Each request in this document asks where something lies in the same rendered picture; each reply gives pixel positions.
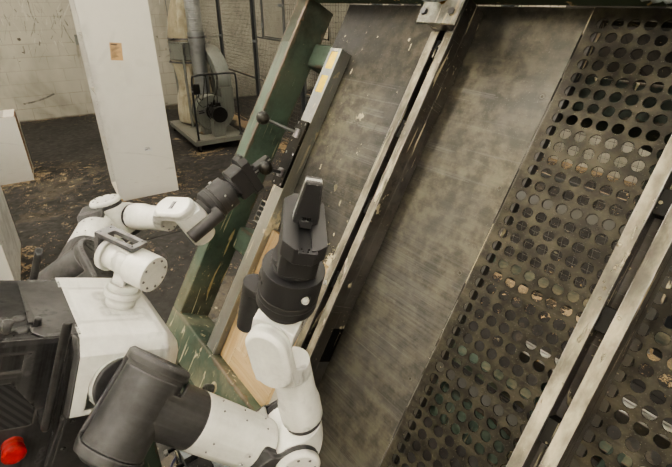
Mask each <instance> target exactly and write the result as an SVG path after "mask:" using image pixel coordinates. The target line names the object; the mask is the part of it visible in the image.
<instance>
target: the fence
mask: <svg viewBox="0 0 672 467"><path fill-rule="evenodd" d="M332 51H334V52H338V54H337V56H336V59H335V61H334V63H333V66H332V68H331V69H328V68H325V66H326V64H327V61H328V59H329V57H330V54H331V52H332ZM350 57H351V55H350V54H348V53H347V52H345V51H344V50H343V49H339V48H331V49H330V51H329V53H328V56H327V58H326V60H325V63H324V65H323V68H322V70H321V72H320V75H319V77H318V80H317V82H316V84H315V87H314V89H313V92H312V94H311V96H310V99H309V101H308V104H307V106H306V108H305V111H304V113H303V116H302V118H301V120H303V121H306V122H309V123H310V125H309V128H308V130H307V132H306V135H305V137H304V139H303V142H302V144H301V147H300V149H299V151H298V154H297V156H296V159H295V161H294V163H293V166H292V168H291V170H290V173H289V175H288V178H287V180H286V182H285V185H284V187H283V188H280V187H278V186H276V185H273V187H272V190H271V192H270V195H269V197H268V199H267V202H266V204H265V207H264V209H263V211H262V214H261V216H260V219H259V221H258V223H257V226H256V228H255V231H254V233H253V235H252V238H251V240H250V242H249V245H248V247H247V250H246V252H245V254H244V257H243V259H242V262H241V264H240V266H239V269H238V271H237V274H236V276H235V278H234V281H233V283H232V286H231V288H230V290H229V293H228V295H227V298H226V300H225V302H224V305H223V307H222V310H221V312H220V314H219V317H218V319H217V322H216V324H215V326H214V329H213V331H212V333H211V336H210V338H209V341H208V343H207V346H208V347H209V349H210V350H211V351H212V353H213V354H220V353H221V351H222V348H223V346H224V344H225V341H226V339H227V336H228V334H229V332H230V329H231V327H232V325H233V322H234V320H235V317H236V315H237V313H238V310H239V304H240V297H241V291H242V284H243V279H244V277H245V276H246V275H248V274H252V273H254V272H255V270H256V268H257V265H258V263H259V260H260V258H261V256H262V253H263V251H264V249H265V246H266V244H267V241H268V239H269V237H270V234H271V232H272V230H276V231H277V230H278V227H279V225H280V223H281V211H282V206H283V201H284V198H285V197H287V196H290V195H292V194H293V192H294V190H295V187H296V185H297V182H298V180H299V178H300V175H301V173H302V171H303V168H304V166H305V164H306V161H307V159H308V156H309V154H310V152H311V149H312V147H313V145H314V142H315V140H316V138H317V135H318V133H319V130H320V128H321V126H322V123H323V121H324V119H325V116H326V114H327V112H328V109H329V107H330V104H331V102H332V100H333V97H334V95H335V93H336V90H337V88H338V85H339V83H340V81H341V78H342V76H343V74H344V71H345V69H346V67H347V64H348V62H349V59H350ZM322 75H326V76H328V78H327V80H326V83H325V85H324V87H323V90H322V92H321V93H320V92H316V91H315V90H316V88H317V85H318V83H319V81H320V78H321V76H322Z"/></svg>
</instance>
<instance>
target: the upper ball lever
mask: <svg viewBox="0 0 672 467"><path fill-rule="evenodd" d="M256 120H257V122H258V123H259V124H261V125H266V124H267V123H268V122H269V123H271V124H273V125H275V126H278V127H280V128H282V129H284V130H287V131H289V132H291V133H293V135H292V136H293V137H295V138H298V137H299V134H300V132H301V129H298V128H295V130H293V129H291V128H289V127H286V126H284V125H282V124H280V123H278V122H275V121H273V120H271V119H270V116H269V114H268V113H267V112H265V111H260V112H258V113H257V115H256Z"/></svg>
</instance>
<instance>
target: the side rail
mask: <svg viewBox="0 0 672 467"><path fill-rule="evenodd" d="M332 17H333V14H332V13H331V12H330V11H329V10H327V9H326V8H325V7H324V6H322V5H321V4H320V3H319V4H318V3H317V2H316V1H314V0H298V1H297V3H296V5H295V8H294V10H293V13H292V15H291V18H290V20H289V23H288V25H287V28H286V30H285V33H284V35H283V37H282V40H281V42H280V45H279V47H278V50H277V52H276V55H275V57H274V60H273V62H272V64H271V67H270V69H269V72H268V74H267V77H266V79H265V82H264V84H263V87H262V89H261V92H260V94H259V96H258V99H257V101H256V104H255V106H254V109H253V111H252V114H251V116H250V119H249V121H248V124H247V126H246V128H245V131H244V133H243V136H242V138H241V141H240V143H239V146H238V148H237V151H236V153H235V156H236V155H237V154H240V155H242V156H243V157H244V158H245V159H246V160H247V161H248V162H249V164H250V165H252V164H253V163H254V162H256V161H257V160H259V159H260V158H261V157H263V156H264V155H266V156H269V158H270V159H271V162H270V163H272V161H273V159H274V156H275V154H276V151H277V149H278V147H279V144H280V142H281V139H282V137H283V135H284V132H285V130H284V129H282V128H280V127H278V126H275V125H273V124H271V123H269V122H268V123H267V124H266V125H261V124H259V123H258V122H257V120H256V115H257V113H258V112H260V111H265V112H267V113H268V114H269V116H270V119H271V120H273V121H275V122H278V123H280V124H282V125H284V126H286V127H287V125H288V123H289V120H290V118H291V115H292V113H293V110H294V108H295V106H296V103H297V101H298V98H299V96H300V94H301V91H302V89H303V86H304V84H305V82H306V79H307V77H308V74H309V72H310V70H311V68H309V67H308V61H309V59H310V56H311V54H312V51H313V49H314V47H315V45H316V44H321V43H322V41H323V38H324V36H325V33H326V31H327V29H328V26H329V24H330V21H331V19H332ZM258 195H259V194H258ZM258 195H257V194H255V193H253V194H252V195H250V196H249V197H248V198H247V199H246V200H244V199H242V198H239V197H238V199H239V201H240V204H239V205H237V206H236V207H235V208H234V209H233V210H231V211H230V212H229V213H228V214H227V215H225V217H226V218H225V219H224V220H223V221H222V222H220V223H219V224H218V225H217V226H216V227H214V229H215V234H214V236H213V238H212V239H211V240H210V241H209V242H208V243H206V244H204V245H198V247H197V249H196V251H195V254H194V256H193V259H192V261H191V264H190V266H189V269H188V271H187V274H186V276H185V279H184V281H183V283H182V286H181V288H180V291H179V293H178V296H177V298H176V301H175V303H174V306H175V307H176V308H177V310H178V311H179V312H180V313H193V314H197V315H209V313H210V310H211V308H212V306H213V303H214V301H215V298H216V296H217V294H218V291H219V289H220V286H221V284H222V281H223V279H224V277H225V274H226V272H227V269H228V267H229V265H230V262H231V260H232V257H233V255H234V253H235V250H236V249H235V248H234V247H233V242H234V240H235V237H236V235H237V233H238V230H239V228H240V227H242V226H243V227H245V226H246V224H247V221H248V219H249V216H250V214H251V212H252V209H253V207H254V204H255V202H256V200H257V197H258Z"/></svg>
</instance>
